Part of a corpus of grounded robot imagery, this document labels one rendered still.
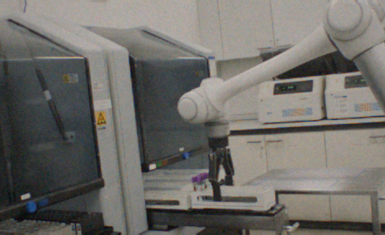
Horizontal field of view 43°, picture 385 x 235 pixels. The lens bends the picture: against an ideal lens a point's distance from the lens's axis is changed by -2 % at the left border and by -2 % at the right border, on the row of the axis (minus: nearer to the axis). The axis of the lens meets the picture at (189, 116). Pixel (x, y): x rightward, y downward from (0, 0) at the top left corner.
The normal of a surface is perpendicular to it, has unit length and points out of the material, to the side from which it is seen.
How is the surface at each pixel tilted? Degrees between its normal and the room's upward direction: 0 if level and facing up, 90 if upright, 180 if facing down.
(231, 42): 90
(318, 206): 90
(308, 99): 90
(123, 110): 90
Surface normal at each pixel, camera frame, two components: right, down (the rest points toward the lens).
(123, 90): 0.86, -0.07
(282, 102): -0.53, 0.10
